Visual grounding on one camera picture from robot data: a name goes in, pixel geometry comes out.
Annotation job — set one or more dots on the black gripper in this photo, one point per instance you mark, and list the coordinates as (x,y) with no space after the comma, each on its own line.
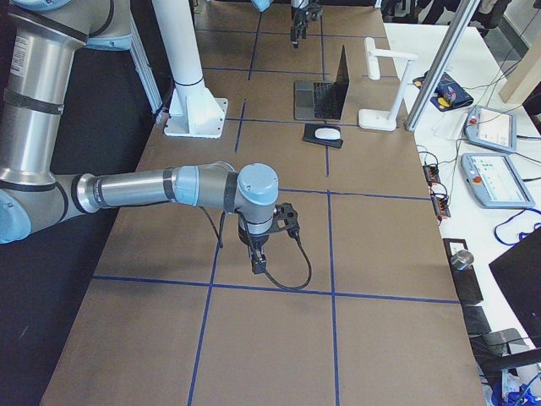
(298,19)
(252,239)

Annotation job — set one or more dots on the grey laptop computer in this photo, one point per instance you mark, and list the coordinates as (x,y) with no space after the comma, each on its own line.
(322,100)

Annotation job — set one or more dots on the black mouse pad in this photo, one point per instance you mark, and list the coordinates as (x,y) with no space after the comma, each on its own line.
(308,135)

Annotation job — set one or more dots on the white wireless mouse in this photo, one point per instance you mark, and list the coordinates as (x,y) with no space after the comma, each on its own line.
(327,133)

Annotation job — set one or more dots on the white desk lamp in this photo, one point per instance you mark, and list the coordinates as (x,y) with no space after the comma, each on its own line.
(385,120)

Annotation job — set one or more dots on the small relay board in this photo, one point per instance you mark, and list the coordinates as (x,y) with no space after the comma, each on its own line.
(431,174)
(440,204)

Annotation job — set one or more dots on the space pattern pencil case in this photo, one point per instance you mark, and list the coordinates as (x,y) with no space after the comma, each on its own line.
(449,95)

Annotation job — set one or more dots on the metal cylinder weight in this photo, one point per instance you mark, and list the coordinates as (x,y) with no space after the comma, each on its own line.
(461,260)

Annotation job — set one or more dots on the far teach pendant tablet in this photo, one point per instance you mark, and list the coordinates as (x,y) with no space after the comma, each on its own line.
(491,128)

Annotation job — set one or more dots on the teach pendant tablet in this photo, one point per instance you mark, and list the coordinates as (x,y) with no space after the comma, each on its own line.
(491,128)
(494,181)

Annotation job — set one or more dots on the near teach pendant tablet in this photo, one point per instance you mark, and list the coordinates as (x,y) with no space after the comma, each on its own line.
(494,181)

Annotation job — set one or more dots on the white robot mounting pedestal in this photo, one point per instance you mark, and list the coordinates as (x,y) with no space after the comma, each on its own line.
(194,111)

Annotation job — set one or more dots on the aluminium frame post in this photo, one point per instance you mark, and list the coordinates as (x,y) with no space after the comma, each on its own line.
(463,15)

